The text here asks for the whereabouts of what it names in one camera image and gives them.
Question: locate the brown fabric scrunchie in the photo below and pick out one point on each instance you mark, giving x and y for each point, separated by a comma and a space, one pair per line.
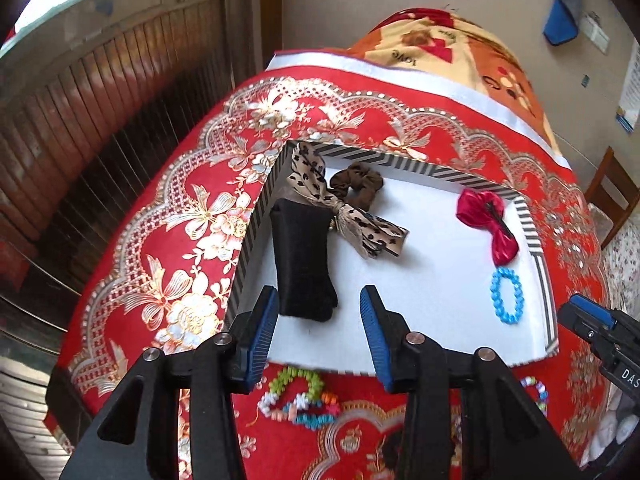
357, 185

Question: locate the red floral bed cover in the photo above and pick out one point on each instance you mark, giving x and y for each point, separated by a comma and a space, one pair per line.
167, 277

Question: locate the orange love print blanket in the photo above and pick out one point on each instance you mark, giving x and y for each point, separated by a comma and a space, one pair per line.
441, 43

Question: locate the wooden slatted headboard panel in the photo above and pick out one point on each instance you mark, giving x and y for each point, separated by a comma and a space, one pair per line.
94, 99

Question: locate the leopard print ribbon bow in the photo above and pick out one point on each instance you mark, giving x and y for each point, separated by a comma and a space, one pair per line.
369, 234

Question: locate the striped white jewelry tray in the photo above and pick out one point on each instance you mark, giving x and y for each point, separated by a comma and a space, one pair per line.
440, 283

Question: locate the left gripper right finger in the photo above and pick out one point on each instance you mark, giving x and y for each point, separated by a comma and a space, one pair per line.
386, 333

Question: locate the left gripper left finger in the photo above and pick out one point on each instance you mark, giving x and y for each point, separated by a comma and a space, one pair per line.
252, 332

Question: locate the wall poster paper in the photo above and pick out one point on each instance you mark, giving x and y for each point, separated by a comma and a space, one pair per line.
627, 111

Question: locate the white wall switch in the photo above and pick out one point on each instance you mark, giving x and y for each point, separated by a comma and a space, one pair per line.
590, 26

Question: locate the floral sheet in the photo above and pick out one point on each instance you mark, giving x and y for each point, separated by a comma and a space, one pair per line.
621, 414

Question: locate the wooden chair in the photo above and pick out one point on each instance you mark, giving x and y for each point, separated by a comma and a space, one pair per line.
612, 192

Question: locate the blue grey hanging cloth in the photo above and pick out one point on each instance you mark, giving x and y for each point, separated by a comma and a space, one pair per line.
562, 24

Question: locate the red satin bow clip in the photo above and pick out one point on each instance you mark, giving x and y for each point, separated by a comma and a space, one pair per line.
484, 210

